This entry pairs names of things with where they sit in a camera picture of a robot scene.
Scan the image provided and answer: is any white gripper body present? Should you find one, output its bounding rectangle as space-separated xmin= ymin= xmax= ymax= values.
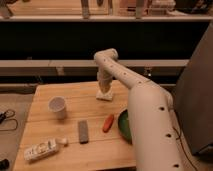
xmin=97 ymin=71 xmax=113 ymax=88

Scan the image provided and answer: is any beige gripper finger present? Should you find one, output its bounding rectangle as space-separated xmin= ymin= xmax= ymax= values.
xmin=100 ymin=86 xmax=110 ymax=94

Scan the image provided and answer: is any white sponge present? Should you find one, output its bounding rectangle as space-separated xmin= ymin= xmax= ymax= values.
xmin=96 ymin=91 xmax=113 ymax=101

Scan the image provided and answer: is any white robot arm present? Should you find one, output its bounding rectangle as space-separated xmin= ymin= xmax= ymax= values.
xmin=94 ymin=48 xmax=184 ymax=171

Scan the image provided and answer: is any green ceramic bowl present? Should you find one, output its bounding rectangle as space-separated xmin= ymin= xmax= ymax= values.
xmin=117 ymin=109 xmax=132 ymax=144

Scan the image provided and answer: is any grey rectangular block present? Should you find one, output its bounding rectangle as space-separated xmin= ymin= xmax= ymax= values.
xmin=78 ymin=120 xmax=89 ymax=144

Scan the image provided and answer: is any wooden table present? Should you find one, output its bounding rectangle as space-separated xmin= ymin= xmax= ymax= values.
xmin=14 ymin=80 xmax=135 ymax=171

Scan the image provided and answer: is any white plastic bottle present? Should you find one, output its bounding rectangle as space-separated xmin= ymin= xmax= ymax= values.
xmin=24 ymin=138 xmax=68 ymax=162

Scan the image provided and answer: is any grey cabinet at right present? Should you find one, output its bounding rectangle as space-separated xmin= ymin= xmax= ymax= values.
xmin=174 ymin=21 xmax=213 ymax=155

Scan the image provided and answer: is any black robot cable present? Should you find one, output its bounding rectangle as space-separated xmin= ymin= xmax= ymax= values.
xmin=171 ymin=113 xmax=200 ymax=171

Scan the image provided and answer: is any long wooden shelf rail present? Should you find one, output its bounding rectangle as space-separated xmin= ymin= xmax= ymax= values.
xmin=0 ymin=60 xmax=188 ymax=76

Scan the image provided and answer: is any black cable on floor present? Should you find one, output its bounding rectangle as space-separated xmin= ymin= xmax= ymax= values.
xmin=0 ymin=109 xmax=19 ymax=133

